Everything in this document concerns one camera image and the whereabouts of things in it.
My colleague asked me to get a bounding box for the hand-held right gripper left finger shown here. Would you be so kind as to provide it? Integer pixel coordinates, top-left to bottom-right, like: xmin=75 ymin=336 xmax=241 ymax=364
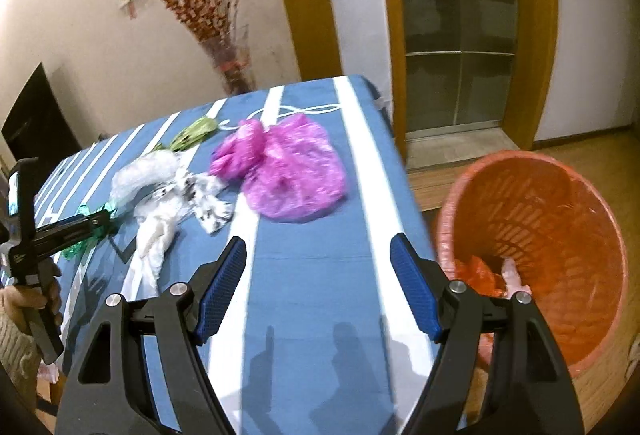
xmin=52 ymin=236 xmax=247 ymax=435

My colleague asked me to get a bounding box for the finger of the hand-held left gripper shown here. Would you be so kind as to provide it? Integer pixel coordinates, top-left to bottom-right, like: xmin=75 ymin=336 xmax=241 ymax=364
xmin=35 ymin=224 xmax=109 ymax=262
xmin=32 ymin=210 xmax=112 ymax=244

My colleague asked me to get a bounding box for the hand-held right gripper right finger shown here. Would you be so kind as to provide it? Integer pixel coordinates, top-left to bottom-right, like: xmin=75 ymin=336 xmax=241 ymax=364
xmin=389 ymin=233 xmax=586 ymax=435

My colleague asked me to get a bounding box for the dark green plastic bag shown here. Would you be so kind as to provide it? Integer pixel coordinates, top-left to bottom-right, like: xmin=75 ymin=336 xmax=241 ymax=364
xmin=61 ymin=202 xmax=119 ymax=262

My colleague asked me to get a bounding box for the red plastic bag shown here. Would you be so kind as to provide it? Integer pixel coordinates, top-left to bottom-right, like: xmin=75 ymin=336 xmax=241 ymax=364
xmin=451 ymin=255 xmax=509 ymax=302

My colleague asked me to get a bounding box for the red lined waste basket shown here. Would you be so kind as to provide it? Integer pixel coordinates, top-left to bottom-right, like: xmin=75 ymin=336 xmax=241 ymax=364
xmin=432 ymin=150 xmax=630 ymax=378

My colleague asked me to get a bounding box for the person's left forearm knit sleeve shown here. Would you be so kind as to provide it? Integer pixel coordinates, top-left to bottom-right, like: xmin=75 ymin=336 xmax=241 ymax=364
xmin=0 ymin=310 xmax=47 ymax=397

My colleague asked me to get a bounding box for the person's left hand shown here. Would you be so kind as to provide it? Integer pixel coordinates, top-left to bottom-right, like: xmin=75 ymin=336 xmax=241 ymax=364
xmin=0 ymin=265 xmax=64 ymax=336

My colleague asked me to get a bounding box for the crumpled white plastic bag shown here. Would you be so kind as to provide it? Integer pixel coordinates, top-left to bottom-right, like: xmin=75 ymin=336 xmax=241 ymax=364
xmin=121 ymin=195 xmax=180 ymax=302

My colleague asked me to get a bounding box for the clear plastic bag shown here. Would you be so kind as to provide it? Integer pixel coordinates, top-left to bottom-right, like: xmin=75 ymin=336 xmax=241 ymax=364
xmin=109 ymin=152 xmax=182 ymax=212

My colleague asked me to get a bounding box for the blue white striped tablecloth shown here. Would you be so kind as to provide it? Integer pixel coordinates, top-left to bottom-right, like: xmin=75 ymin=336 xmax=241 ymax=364
xmin=32 ymin=74 xmax=442 ymax=435

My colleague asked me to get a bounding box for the black flat screen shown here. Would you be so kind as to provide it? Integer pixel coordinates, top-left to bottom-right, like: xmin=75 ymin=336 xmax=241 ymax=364
xmin=0 ymin=62 xmax=82 ymax=168

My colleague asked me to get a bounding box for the magenta plastic bag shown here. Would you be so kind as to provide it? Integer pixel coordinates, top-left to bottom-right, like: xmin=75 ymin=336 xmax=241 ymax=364
xmin=209 ymin=114 xmax=349 ymax=223

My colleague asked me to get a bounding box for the light green plastic bag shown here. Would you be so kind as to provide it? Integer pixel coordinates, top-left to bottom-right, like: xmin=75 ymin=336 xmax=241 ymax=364
xmin=154 ymin=115 xmax=219 ymax=152

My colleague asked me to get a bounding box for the glass vase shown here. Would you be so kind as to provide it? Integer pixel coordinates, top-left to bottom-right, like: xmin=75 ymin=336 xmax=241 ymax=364
xmin=199 ymin=34 xmax=257 ymax=97

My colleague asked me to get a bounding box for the frosted glass panel door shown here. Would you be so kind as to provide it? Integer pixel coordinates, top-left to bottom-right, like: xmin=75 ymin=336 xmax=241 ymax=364
xmin=389 ymin=0 xmax=519 ymax=132

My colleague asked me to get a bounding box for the wooden door frame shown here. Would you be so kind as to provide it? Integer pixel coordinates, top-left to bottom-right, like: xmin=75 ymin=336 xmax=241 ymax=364
xmin=371 ymin=0 xmax=559 ymax=167

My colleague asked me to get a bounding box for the wooden wall trim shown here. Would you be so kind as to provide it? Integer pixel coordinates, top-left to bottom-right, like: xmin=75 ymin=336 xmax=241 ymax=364
xmin=264 ymin=0 xmax=347 ymax=85

